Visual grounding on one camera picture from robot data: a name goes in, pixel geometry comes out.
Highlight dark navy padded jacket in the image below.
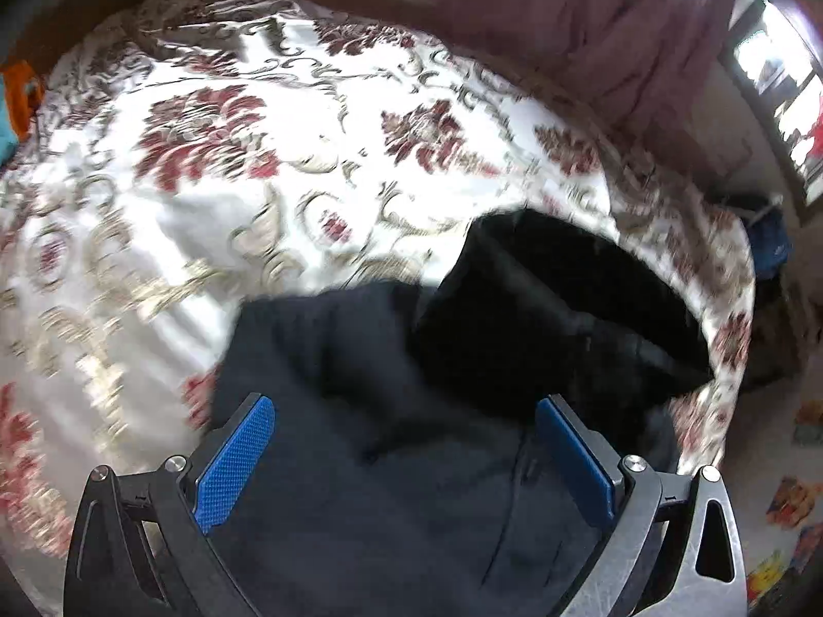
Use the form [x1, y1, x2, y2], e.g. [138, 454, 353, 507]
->
[210, 209, 714, 615]

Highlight blue bag by bed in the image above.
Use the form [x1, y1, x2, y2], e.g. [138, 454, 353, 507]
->
[743, 202, 792, 279]

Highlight white floral bedspread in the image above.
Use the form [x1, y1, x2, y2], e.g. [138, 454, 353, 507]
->
[2, 0, 755, 615]

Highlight pink window curtain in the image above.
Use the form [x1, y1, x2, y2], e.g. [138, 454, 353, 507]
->
[441, 0, 735, 167]

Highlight wooden framed window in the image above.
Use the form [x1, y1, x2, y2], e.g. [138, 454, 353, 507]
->
[721, 0, 821, 223]

